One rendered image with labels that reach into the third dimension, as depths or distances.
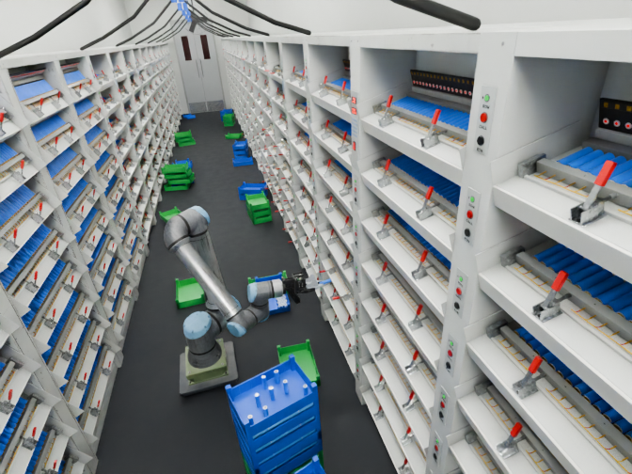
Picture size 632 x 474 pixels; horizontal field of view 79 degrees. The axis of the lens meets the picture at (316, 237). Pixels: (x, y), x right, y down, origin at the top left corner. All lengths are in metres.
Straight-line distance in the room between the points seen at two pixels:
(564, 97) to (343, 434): 1.74
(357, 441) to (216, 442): 0.69
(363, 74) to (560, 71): 0.71
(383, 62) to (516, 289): 0.86
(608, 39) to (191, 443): 2.13
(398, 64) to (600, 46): 0.87
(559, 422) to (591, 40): 0.64
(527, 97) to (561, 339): 0.41
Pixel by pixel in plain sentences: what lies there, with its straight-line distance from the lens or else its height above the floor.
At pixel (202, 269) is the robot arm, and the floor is 0.78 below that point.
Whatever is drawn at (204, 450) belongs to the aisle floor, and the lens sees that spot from 2.19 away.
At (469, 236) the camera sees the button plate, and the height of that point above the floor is 1.35.
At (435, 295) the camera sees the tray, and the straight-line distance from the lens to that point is 1.12.
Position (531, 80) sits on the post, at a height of 1.66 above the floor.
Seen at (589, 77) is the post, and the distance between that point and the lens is 0.87.
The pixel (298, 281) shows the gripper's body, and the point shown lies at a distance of 1.93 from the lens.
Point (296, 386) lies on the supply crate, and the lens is 1.68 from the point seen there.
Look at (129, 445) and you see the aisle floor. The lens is 2.35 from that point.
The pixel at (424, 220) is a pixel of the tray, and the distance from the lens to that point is 1.08.
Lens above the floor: 1.75
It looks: 28 degrees down
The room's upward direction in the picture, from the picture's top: 4 degrees counter-clockwise
